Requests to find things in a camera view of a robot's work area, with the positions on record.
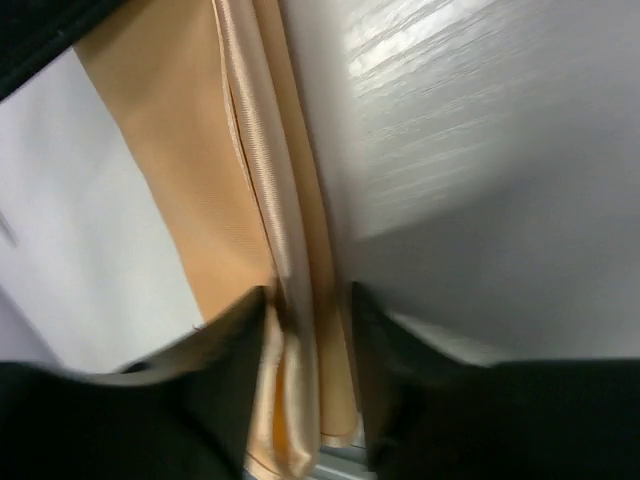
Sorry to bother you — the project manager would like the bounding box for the beige cloth napkin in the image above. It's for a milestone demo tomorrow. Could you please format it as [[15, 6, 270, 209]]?
[[75, 1, 358, 479]]

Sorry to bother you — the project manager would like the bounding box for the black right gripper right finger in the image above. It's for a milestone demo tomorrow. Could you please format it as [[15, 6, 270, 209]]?
[[351, 284, 639, 479]]

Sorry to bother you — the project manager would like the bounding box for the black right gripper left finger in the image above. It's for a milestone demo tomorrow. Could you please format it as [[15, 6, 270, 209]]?
[[1, 287, 267, 479]]

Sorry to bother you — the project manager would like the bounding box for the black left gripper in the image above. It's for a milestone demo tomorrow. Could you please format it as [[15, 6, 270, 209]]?
[[0, 0, 127, 100]]

